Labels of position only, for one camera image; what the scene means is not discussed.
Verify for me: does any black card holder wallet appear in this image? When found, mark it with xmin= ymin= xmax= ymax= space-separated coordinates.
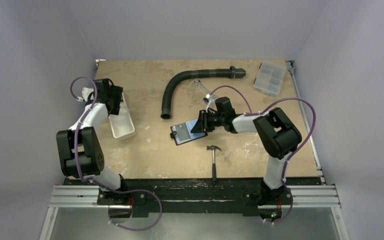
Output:
xmin=170 ymin=119 xmax=208 ymax=146

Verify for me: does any black credit card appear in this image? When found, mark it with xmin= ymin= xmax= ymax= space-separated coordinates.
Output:
xmin=175 ymin=122 xmax=191 ymax=142

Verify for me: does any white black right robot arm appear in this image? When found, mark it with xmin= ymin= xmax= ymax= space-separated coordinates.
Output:
xmin=190 ymin=96 xmax=302 ymax=204

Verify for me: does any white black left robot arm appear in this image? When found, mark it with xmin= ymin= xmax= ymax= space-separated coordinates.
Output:
xmin=56 ymin=78 xmax=129 ymax=205

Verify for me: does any white plastic tray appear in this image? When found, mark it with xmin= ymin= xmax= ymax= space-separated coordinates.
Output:
xmin=108 ymin=93 xmax=136 ymax=141

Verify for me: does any silver wrench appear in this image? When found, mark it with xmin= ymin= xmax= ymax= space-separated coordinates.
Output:
xmin=194 ymin=79 xmax=218 ymax=100

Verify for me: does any clear plastic organizer box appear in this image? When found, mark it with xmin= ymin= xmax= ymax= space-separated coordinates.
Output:
xmin=253 ymin=60 xmax=287 ymax=96

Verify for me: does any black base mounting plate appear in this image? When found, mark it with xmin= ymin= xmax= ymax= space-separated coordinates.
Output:
xmin=62 ymin=177 xmax=322 ymax=219

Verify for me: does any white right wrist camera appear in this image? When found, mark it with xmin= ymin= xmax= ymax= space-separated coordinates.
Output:
xmin=203 ymin=93 xmax=218 ymax=112

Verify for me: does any black handled hammer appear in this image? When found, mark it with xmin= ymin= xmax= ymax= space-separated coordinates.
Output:
xmin=206 ymin=145 xmax=221 ymax=183

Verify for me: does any black corrugated hose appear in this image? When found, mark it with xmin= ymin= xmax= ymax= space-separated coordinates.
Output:
xmin=160 ymin=66 xmax=247 ymax=120

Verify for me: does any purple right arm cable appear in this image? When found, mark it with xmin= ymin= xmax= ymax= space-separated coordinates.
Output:
xmin=205 ymin=85 xmax=317 ymax=226

